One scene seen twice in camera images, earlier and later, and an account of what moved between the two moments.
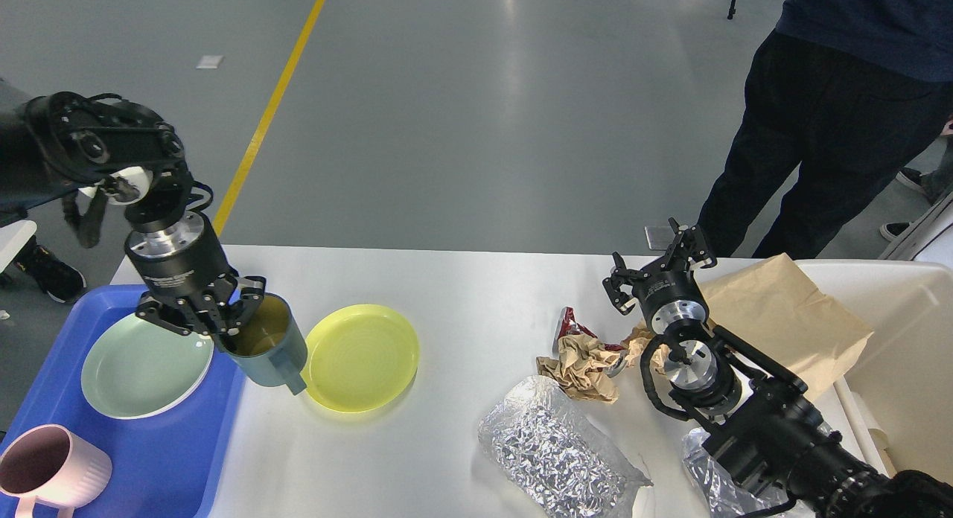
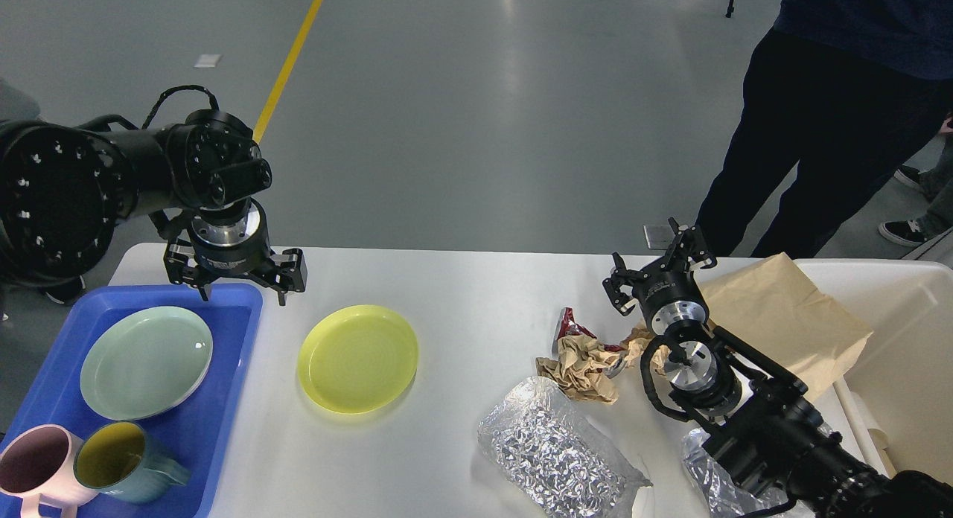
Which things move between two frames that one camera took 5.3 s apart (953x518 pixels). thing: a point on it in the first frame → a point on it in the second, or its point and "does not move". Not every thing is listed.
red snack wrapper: (568, 325) does not move
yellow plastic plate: (359, 357) does not move
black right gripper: (666, 291) does not move
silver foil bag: (555, 456) does not move
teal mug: (269, 350) → (117, 460)
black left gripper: (184, 262) → (233, 248)
